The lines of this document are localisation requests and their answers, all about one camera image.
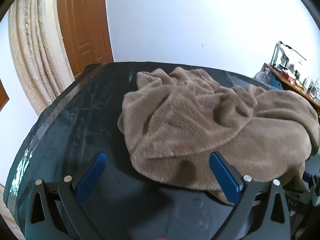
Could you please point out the wooden desk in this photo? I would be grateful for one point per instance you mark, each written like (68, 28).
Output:
(287, 83)

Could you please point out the metal desk lamp stand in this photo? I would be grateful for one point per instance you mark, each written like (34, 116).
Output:
(282, 55)

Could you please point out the red box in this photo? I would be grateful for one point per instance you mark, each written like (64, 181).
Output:
(287, 76)

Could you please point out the beige curtain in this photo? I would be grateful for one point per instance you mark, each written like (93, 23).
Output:
(35, 55)

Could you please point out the wooden door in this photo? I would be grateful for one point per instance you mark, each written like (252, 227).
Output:
(82, 25)

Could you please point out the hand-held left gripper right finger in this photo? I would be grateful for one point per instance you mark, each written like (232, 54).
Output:
(223, 177)

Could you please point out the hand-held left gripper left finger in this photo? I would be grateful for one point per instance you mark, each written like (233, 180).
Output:
(92, 175)

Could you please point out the brown fleece garment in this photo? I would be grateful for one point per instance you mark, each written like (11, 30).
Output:
(200, 120)

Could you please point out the blue plastic bag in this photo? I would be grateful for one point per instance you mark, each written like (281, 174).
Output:
(265, 77)

